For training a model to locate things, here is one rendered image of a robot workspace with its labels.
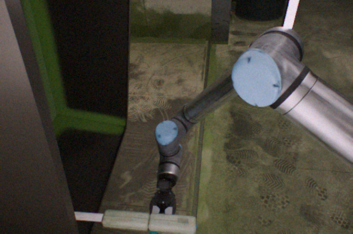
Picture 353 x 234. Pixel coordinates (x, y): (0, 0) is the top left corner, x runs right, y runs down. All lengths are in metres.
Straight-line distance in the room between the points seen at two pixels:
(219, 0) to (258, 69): 2.10
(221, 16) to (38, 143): 2.35
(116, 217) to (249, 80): 0.64
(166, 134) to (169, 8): 1.84
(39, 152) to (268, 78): 0.45
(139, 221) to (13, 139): 0.55
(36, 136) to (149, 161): 1.26
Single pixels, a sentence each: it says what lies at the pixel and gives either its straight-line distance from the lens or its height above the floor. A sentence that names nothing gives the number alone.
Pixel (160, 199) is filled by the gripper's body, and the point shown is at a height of 0.52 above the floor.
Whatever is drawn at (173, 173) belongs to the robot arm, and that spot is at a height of 0.52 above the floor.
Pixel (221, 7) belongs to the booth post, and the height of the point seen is 0.39.
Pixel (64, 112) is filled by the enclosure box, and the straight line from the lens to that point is 1.41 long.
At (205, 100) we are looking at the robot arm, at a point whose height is 0.80.
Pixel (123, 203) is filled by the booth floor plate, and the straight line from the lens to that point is 1.60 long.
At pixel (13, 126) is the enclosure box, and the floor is 1.12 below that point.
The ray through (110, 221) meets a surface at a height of 0.57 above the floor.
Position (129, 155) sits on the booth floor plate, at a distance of 1.77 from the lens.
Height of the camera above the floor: 1.43
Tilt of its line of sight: 42 degrees down
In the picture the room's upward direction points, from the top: 4 degrees counter-clockwise
